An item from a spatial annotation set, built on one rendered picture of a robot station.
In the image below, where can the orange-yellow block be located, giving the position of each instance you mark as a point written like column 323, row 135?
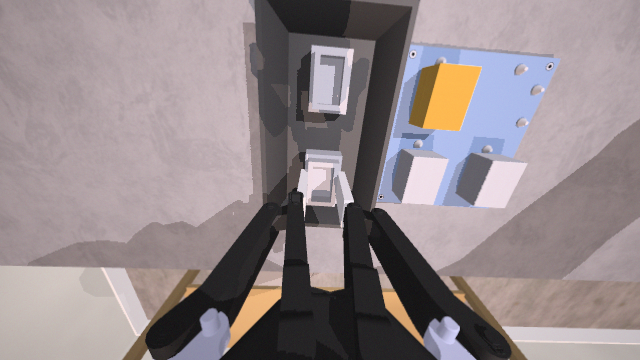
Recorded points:
column 443, row 95

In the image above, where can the grey rectangular block with pocket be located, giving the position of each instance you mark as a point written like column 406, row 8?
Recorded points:
column 329, row 79
column 323, row 170

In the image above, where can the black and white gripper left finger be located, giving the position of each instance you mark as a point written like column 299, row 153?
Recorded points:
column 197, row 328

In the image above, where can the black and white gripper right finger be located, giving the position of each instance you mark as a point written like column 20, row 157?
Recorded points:
column 449, row 328

